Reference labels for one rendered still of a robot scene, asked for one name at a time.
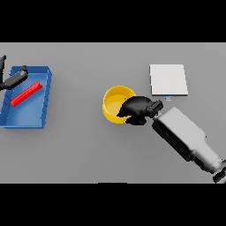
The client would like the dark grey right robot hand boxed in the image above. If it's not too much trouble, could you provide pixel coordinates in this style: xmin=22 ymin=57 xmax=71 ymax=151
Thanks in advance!
xmin=116 ymin=95 xmax=164 ymax=126

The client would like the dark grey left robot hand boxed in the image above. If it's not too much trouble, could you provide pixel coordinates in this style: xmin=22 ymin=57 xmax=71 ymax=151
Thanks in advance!
xmin=0 ymin=55 xmax=29 ymax=91

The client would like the yellow bowl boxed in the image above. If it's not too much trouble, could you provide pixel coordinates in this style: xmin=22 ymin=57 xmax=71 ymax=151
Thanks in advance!
xmin=102 ymin=85 xmax=137 ymax=124

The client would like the red beaker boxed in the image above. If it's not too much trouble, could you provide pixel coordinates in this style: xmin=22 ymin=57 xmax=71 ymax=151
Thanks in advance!
xmin=10 ymin=81 xmax=43 ymax=108

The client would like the pale square measuring scale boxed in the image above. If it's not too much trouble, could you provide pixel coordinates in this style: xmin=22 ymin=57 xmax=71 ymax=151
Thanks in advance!
xmin=148 ymin=64 xmax=189 ymax=97

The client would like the blue tray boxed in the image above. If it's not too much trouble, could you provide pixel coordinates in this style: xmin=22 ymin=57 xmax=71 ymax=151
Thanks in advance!
xmin=0 ymin=65 xmax=53 ymax=130

